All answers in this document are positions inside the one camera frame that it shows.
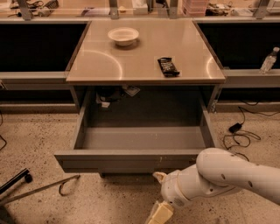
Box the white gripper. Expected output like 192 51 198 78
145 165 241 224

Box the grey top drawer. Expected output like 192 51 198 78
54 86 219 175

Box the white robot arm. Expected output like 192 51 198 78
145 148 280 224

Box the grey cabinet with steel top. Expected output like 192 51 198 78
66 18 225 107

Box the grey metal hooked rod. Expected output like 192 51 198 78
0 174 81 207

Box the white label card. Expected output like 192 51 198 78
122 86 140 97

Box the black bag under cabinet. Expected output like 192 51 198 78
96 86 124 102

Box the black snack bar wrapper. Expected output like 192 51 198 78
157 57 179 77

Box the black stand leg with caster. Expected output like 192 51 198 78
0 168 32 194

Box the white paper bowl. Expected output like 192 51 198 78
108 27 139 46

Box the clear plastic water bottle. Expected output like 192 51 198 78
260 47 280 74

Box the pink plastic crate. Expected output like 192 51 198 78
182 0 209 17

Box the black power adapter with cable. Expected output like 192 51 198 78
222 99 280 162

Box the black cable at left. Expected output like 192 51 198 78
0 108 9 152

